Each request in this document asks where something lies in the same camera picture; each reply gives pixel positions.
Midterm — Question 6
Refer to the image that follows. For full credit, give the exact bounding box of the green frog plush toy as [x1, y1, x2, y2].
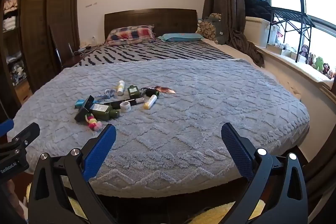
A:
[314, 56, 325, 72]

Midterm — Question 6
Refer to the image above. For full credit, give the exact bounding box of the black mascara tube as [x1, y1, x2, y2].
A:
[103, 98, 145, 106]

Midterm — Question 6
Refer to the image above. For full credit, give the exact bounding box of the dark wooden nightstand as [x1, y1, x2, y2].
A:
[61, 47, 92, 69]

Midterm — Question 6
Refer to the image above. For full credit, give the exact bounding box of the blue white cord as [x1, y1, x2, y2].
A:
[98, 89, 116, 103]

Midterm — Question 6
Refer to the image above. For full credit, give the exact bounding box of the black metal rack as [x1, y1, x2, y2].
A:
[267, 6, 317, 63]

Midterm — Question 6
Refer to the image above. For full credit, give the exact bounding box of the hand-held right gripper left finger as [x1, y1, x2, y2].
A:
[28, 124, 117, 224]

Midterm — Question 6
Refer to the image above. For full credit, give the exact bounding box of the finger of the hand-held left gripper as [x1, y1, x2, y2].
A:
[7, 122, 41, 152]
[0, 118, 14, 136]

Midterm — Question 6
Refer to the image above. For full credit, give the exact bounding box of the white storage box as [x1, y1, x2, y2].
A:
[245, 16, 271, 48]

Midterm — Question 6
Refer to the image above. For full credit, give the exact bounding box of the yellow white tube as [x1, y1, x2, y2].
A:
[143, 94, 158, 110]

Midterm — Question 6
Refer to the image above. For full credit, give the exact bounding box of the dark quilted clothing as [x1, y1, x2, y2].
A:
[244, 0, 275, 22]

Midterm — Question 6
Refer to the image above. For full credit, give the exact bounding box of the large green bottle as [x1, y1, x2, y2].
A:
[88, 102, 121, 121]

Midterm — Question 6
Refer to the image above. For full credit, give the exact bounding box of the pale yellow fluffy rug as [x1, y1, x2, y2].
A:
[25, 177, 266, 224]

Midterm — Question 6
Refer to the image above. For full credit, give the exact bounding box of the dark wooden wardrobe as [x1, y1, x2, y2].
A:
[0, 0, 81, 110]

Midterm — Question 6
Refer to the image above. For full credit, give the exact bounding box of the wood-print cushion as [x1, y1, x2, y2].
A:
[196, 13, 223, 44]

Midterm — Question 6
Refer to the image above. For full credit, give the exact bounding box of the brown curtain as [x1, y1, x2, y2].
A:
[202, 0, 265, 67]

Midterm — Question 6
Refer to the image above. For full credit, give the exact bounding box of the copper foil wrapper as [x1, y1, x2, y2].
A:
[140, 85, 176, 95]

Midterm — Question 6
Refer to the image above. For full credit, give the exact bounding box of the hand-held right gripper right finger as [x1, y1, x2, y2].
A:
[221, 122, 309, 224]

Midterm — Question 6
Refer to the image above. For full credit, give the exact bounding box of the plaid pillow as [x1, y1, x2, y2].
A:
[106, 25, 156, 46]

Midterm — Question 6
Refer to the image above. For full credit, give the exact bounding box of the dark wooden bed headboard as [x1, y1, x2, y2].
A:
[104, 8, 198, 41]

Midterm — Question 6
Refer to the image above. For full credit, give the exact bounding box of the black rectangular box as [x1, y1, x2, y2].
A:
[74, 95, 95, 123]

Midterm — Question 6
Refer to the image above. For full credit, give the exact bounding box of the colourful pompom toy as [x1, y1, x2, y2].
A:
[84, 113, 103, 132]

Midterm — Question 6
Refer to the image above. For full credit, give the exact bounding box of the small green bottle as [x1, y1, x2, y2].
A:
[127, 85, 140, 99]

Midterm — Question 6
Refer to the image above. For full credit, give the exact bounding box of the grey-blue textured blanket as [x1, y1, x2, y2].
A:
[12, 59, 311, 191]

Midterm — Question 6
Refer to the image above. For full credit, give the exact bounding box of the teal pillow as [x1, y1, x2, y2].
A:
[157, 33, 205, 42]

